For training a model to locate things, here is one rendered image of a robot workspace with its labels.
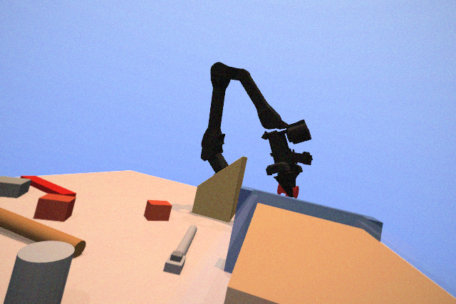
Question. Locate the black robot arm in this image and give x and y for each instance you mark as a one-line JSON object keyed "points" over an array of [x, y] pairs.
{"points": [[213, 139]]}

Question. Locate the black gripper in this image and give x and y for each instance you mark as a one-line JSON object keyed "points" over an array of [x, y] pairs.
{"points": [[287, 173]]}

